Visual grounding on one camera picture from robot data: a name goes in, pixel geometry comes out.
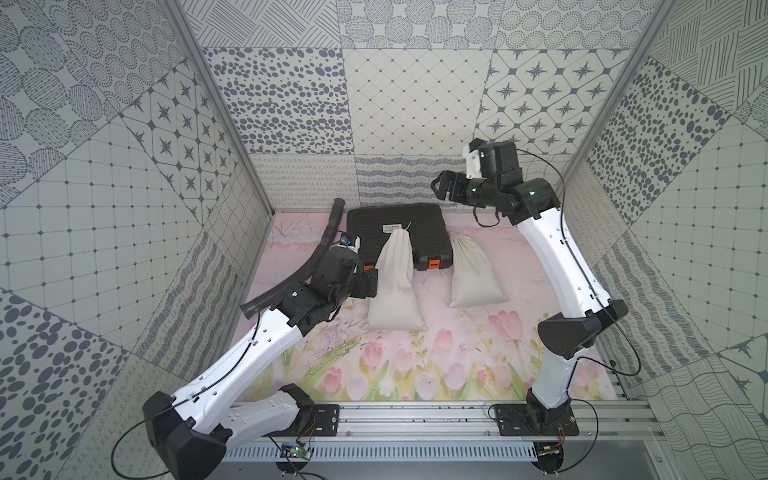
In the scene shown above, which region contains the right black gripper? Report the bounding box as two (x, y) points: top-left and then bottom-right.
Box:
(428, 172), (496, 210)

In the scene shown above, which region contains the tall white cloth soil bag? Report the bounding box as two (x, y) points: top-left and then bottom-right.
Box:
(365, 228), (427, 332)

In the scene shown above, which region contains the small white cloth soil bag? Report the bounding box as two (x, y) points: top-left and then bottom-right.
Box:
(449, 233), (508, 308)

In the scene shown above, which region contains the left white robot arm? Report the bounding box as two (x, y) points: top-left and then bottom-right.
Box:
(142, 242), (377, 479)

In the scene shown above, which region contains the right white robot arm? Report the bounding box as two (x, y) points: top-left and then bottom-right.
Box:
(430, 139), (628, 433)

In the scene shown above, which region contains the black plastic tool case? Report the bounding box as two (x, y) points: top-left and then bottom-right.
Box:
(346, 203), (453, 271)

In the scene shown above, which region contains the left small circuit board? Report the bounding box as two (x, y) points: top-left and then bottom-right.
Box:
(280, 443), (312, 462)

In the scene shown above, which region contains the small circuit board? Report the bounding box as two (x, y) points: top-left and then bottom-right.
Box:
(533, 442), (564, 475)
(280, 443), (312, 462)

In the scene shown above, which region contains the right small circuit board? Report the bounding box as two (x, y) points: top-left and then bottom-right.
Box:
(533, 442), (564, 475)

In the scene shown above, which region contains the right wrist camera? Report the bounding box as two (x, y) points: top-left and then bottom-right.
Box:
(462, 144), (483, 179)

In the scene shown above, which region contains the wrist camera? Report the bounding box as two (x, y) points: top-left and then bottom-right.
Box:
(462, 144), (483, 179)
(338, 232), (361, 253)

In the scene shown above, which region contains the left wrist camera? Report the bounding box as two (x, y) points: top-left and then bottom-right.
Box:
(338, 232), (361, 253)

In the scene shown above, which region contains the black corrugated hose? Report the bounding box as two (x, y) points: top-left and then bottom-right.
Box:
(239, 197), (346, 320)

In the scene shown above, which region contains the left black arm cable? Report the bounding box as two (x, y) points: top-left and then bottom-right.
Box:
(109, 311), (262, 480)

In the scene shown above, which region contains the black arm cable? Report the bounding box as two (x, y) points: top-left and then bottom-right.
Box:
(473, 146), (642, 475)
(109, 311), (262, 480)

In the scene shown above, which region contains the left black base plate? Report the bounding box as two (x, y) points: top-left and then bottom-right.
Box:
(269, 403), (340, 438)

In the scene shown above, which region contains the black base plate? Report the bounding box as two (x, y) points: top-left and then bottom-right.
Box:
(269, 403), (340, 438)
(491, 403), (580, 437)

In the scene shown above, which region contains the aluminium mounting rail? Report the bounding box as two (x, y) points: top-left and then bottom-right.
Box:
(215, 400), (667, 445)

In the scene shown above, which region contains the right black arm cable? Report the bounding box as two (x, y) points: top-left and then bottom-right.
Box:
(473, 146), (642, 475)

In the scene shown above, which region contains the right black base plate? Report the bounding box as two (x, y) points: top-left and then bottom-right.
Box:
(491, 403), (580, 437)

